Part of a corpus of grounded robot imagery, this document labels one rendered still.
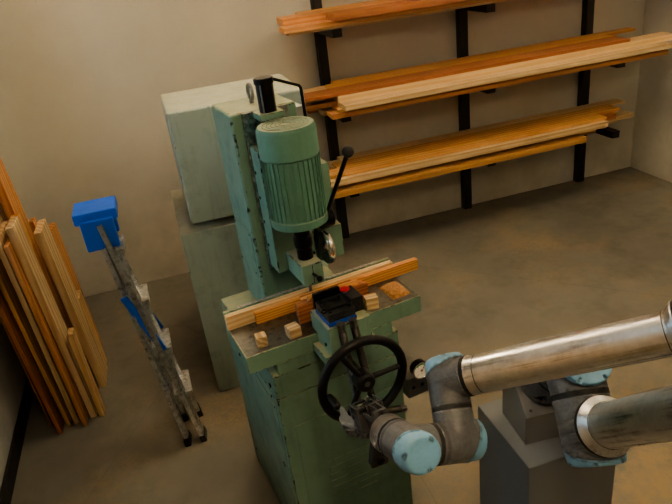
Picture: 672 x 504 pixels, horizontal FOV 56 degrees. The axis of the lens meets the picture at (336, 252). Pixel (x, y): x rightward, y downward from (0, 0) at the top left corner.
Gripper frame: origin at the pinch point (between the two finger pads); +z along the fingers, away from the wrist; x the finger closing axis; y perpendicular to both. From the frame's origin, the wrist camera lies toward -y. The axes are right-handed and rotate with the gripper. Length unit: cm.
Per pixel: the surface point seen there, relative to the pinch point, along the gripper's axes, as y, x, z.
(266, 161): 70, -3, 25
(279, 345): 16.9, 6.8, 30.3
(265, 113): 84, -10, 35
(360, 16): 141, -125, 179
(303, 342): 15.1, -0.6, 30.4
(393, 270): 24, -42, 43
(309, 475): -33, 5, 48
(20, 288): 48, 81, 155
